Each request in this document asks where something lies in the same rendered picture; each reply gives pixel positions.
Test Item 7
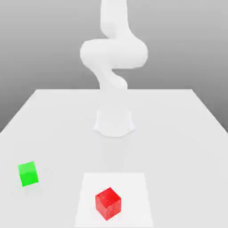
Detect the small red cube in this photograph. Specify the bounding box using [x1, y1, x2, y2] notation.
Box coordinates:
[95, 187, 122, 221]

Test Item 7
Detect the small green cube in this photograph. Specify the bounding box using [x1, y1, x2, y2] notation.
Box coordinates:
[17, 160, 39, 187]

